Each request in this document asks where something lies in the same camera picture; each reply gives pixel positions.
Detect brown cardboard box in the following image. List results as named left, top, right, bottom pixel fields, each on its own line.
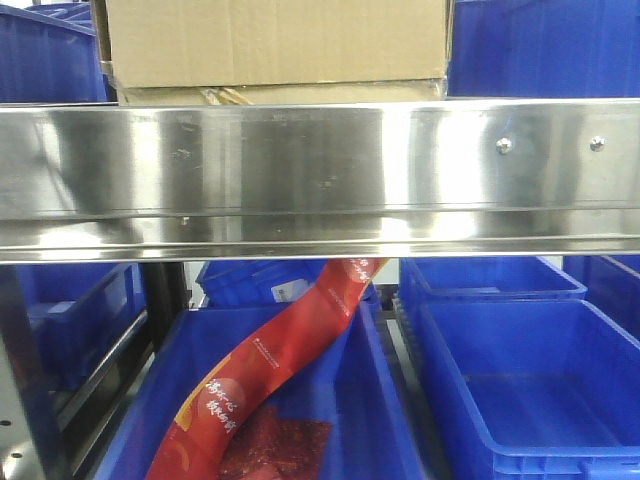
left=91, top=1, right=454, bottom=107

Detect peeling brown packing tape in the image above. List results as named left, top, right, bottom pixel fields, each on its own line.
left=200, top=87, right=252, bottom=106

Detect red snack bag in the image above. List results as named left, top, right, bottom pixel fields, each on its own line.
left=146, top=258, right=386, bottom=479

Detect blue bin upper left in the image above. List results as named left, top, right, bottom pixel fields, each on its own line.
left=1, top=2, right=109, bottom=103

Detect blue bin rear right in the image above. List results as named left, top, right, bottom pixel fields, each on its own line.
left=398, top=257, right=598, bottom=373

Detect blue bin far right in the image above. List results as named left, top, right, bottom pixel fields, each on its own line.
left=563, top=255, right=639, bottom=339

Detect empty blue plastic bin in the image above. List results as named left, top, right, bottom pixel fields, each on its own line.
left=410, top=300, right=639, bottom=479

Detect blue bin upper right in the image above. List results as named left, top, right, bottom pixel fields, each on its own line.
left=448, top=1, right=639, bottom=98

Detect blue bin with red bag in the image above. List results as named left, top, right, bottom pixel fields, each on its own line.
left=95, top=302, right=425, bottom=479

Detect red meat snack packet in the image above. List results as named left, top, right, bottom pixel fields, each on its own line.
left=217, top=405, right=332, bottom=479

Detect stainless steel right shelf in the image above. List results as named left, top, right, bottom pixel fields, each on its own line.
left=1, top=99, right=639, bottom=479

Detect blue bin lower left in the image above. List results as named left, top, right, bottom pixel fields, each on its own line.
left=16, top=263, right=146, bottom=391

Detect blue bin rear centre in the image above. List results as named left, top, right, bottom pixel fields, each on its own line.
left=197, top=259, right=331, bottom=314

